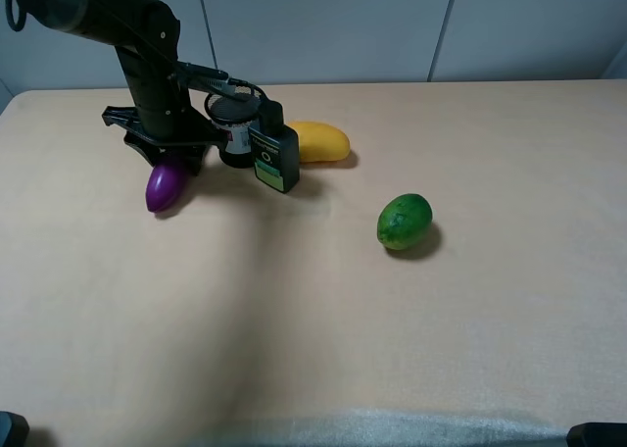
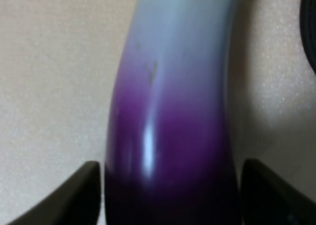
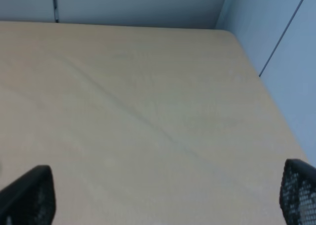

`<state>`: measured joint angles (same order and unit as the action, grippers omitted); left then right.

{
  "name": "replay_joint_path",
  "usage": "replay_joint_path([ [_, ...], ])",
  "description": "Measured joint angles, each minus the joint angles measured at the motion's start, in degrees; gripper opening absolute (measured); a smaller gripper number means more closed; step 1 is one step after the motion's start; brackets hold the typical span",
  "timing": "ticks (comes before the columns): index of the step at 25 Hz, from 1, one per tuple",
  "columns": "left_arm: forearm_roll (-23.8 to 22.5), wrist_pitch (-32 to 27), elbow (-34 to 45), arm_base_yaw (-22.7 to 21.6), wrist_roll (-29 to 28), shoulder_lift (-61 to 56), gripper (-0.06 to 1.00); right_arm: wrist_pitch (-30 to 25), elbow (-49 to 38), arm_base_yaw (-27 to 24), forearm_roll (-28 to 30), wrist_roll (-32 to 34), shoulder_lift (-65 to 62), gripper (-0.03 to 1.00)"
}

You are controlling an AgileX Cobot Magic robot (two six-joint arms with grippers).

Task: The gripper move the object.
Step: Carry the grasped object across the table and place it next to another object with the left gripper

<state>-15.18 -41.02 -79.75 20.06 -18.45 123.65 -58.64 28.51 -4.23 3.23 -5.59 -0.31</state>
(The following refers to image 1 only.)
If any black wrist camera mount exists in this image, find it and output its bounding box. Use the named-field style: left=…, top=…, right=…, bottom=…
left=175, top=62, right=265, bottom=102

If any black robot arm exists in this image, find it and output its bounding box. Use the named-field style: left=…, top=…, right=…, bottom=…
left=5, top=0, right=229, bottom=175

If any black bottle green label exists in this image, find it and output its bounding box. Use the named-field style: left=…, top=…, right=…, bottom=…
left=249, top=99, right=300, bottom=194

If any yellow mango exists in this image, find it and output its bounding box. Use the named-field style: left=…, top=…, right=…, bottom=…
left=288, top=121, right=351, bottom=164

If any purple eggplant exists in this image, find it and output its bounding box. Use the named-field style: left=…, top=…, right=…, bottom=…
left=145, top=157, right=188, bottom=213

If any black mesh pen cup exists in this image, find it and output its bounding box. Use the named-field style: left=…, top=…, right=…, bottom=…
left=204, top=86, right=262, bottom=169

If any black right base corner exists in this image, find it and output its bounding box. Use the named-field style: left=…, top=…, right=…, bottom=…
left=566, top=422, right=627, bottom=447

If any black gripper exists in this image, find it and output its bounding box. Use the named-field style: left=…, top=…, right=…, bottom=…
left=102, top=86, right=227, bottom=176

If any black left base corner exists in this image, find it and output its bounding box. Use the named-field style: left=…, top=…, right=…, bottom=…
left=0, top=411, right=30, bottom=447

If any green lime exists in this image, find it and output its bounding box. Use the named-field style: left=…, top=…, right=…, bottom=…
left=376, top=193, right=433, bottom=251

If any black base corner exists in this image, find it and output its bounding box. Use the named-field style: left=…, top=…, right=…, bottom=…
left=0, top=411, right=30, bottom=447
left=566, top=422, right=627, bottom=447

